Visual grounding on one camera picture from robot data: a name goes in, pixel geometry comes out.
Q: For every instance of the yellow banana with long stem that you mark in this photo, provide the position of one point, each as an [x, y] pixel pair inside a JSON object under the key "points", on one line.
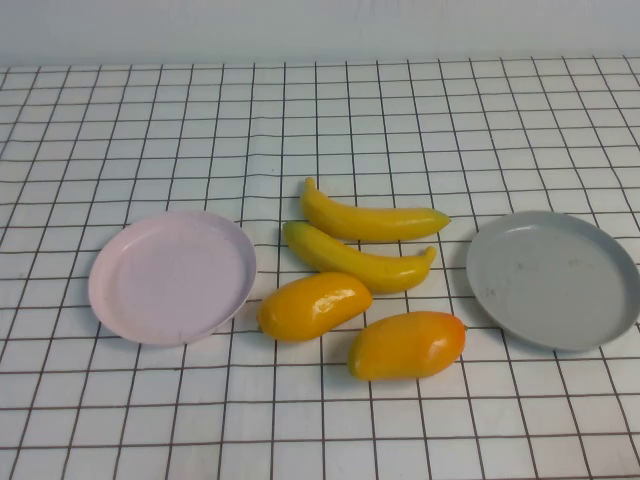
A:
{"points": [[370, 224]]}

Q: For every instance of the yellow mango with red blush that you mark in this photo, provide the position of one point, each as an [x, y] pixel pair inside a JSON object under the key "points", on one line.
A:
{"points": [[405, 346]]}

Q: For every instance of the grey round plate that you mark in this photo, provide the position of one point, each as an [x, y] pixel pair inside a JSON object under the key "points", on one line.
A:
{"points": [[550, 280]]}

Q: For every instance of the white grid-pattern tablecloth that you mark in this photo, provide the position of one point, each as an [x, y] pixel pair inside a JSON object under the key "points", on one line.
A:
{"points": [[320, 125]]}

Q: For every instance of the yellow banana with short stem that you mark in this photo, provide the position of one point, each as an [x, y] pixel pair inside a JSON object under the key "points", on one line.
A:
{"points": [[360, 265]]}

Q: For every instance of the pink round plate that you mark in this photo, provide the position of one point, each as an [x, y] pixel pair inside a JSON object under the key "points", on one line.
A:
{"points": [[170, 280]]}

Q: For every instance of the plain yellow-orange mango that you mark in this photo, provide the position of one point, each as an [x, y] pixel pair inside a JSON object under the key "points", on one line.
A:
{"points": [[310, 307]]}

